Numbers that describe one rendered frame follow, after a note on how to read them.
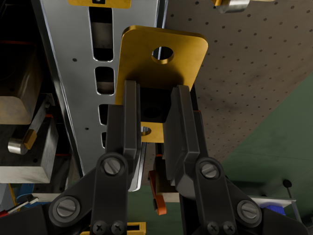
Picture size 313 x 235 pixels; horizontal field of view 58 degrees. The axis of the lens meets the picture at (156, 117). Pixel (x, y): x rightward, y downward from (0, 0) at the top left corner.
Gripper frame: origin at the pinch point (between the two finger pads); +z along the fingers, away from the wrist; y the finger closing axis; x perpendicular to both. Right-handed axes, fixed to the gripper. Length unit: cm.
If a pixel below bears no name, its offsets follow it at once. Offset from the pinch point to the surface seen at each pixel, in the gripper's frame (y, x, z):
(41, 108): -14.4, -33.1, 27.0
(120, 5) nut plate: -1.4, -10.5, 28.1
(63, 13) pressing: -9.2, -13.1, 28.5
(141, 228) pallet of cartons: 68, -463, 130
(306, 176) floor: 242, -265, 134
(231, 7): 9.2, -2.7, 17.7
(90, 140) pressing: -5, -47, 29
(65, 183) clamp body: -12, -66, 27
